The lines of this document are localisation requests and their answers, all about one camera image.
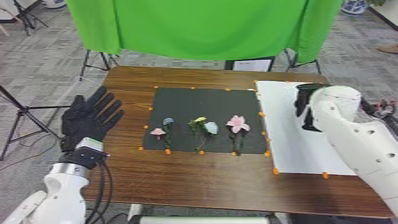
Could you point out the yellow flower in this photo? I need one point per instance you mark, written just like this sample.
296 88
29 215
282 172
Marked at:
200 120

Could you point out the blue and white vase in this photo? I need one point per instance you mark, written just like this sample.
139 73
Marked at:
354 6
56 3

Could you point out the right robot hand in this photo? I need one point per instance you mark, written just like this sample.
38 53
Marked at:
306 103

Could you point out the blue flower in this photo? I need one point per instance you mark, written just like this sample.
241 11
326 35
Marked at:
168 121

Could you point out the black cloth stand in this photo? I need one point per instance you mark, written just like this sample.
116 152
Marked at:
90 63

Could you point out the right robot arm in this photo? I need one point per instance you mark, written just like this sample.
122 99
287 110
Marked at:
361 143

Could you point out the black tripod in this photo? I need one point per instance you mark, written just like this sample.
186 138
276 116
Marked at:
24 113
27 16

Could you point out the dark mat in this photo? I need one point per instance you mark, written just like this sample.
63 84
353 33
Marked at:
196 106

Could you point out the white flower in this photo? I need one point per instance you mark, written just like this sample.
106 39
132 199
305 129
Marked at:
212 128

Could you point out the white sheet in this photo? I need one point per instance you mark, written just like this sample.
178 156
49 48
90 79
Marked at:
294 146

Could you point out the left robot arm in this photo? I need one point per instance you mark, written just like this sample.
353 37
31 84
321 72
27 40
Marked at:
63 186

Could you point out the black framed sign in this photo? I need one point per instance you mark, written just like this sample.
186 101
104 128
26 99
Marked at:
251 65

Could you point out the pale grey bar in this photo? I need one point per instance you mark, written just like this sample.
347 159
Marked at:
202 220

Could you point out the large pink flower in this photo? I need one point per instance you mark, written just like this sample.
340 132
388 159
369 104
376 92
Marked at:
239 124

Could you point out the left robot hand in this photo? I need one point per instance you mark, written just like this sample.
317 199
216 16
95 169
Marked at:
90 116

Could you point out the small pink flower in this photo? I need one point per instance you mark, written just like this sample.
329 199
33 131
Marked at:
159 132

